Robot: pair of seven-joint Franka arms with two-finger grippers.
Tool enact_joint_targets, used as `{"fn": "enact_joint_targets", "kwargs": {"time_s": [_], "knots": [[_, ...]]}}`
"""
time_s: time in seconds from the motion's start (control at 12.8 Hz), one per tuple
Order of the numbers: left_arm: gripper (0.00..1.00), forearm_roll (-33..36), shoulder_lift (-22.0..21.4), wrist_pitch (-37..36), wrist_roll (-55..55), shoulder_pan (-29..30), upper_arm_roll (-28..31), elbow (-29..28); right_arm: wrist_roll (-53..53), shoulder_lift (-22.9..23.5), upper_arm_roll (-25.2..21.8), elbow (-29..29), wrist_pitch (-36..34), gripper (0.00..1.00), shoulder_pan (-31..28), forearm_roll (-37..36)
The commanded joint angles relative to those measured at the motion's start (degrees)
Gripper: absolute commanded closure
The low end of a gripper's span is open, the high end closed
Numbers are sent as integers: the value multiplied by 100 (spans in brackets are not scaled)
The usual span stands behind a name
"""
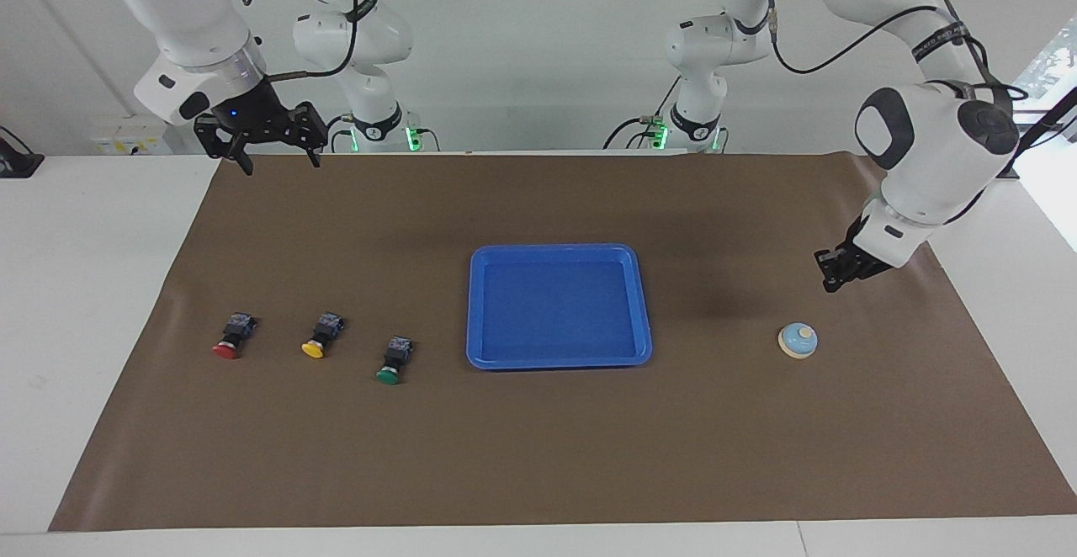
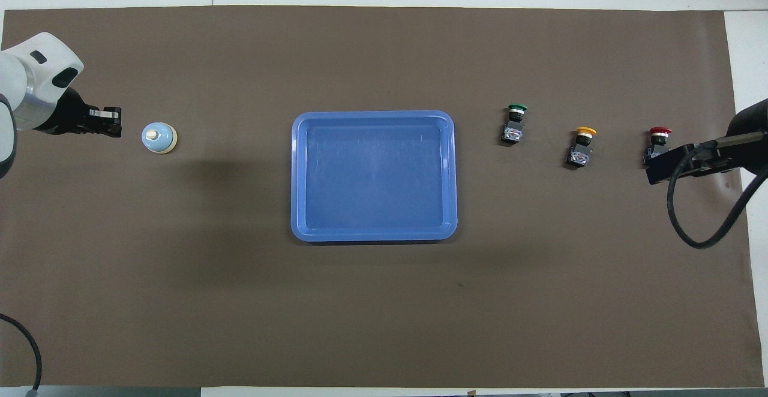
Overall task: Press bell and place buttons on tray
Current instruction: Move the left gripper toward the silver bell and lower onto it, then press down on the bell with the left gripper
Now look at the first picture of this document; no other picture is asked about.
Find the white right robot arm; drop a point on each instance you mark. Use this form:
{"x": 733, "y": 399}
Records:
{"x": 193, "y": 10}

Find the light blue desk bell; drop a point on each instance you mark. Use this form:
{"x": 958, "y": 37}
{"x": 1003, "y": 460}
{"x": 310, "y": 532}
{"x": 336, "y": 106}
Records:
{"x": 796, "y": 343}

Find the blue plastic tray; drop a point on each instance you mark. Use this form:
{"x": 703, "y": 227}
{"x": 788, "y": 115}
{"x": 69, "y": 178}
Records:
{"x": 555, "y": 309}

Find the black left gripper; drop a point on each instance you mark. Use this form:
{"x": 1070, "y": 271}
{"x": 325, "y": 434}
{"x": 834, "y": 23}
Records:
{"x": 865, "y": 258}

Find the black clamp base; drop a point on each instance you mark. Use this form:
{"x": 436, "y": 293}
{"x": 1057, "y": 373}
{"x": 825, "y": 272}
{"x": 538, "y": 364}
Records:
{"x": 17, "y": 161}

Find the green push button switch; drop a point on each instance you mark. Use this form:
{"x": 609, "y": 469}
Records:
{"x": 390, "y": 370}

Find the black stand pole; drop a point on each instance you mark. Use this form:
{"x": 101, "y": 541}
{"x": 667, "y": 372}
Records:
{"x": 1047, "y": 119}

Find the brown table mat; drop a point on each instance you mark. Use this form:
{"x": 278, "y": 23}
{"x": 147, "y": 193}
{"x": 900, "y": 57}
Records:
{"x": 538, "y": 456}

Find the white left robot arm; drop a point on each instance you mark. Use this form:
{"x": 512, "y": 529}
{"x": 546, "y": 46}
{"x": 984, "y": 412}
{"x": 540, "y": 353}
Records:
{"x": 925, "y": 145}

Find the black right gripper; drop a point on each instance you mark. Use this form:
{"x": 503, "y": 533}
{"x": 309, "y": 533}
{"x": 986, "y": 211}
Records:
{"x": 257, "y": 111}

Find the red push button switch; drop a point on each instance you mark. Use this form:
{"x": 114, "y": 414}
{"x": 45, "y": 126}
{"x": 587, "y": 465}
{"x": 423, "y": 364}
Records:
{"x": 229, "y": 345}

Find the yellow push button switch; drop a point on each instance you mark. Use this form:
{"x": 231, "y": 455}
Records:
{"x": 315, "y": 347}

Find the white wall socket strip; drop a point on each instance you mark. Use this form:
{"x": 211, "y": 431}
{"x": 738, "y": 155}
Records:
{"x": 126, "y": 138}

